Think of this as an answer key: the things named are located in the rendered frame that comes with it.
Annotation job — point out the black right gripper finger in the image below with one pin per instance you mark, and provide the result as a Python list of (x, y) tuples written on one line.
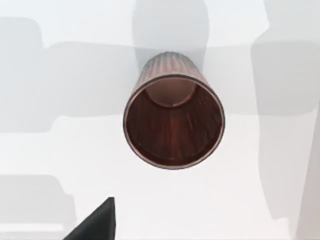
[(101, 222)]

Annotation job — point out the brown ribbed cup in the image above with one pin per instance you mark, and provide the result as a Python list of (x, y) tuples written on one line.
[(173, 125)]

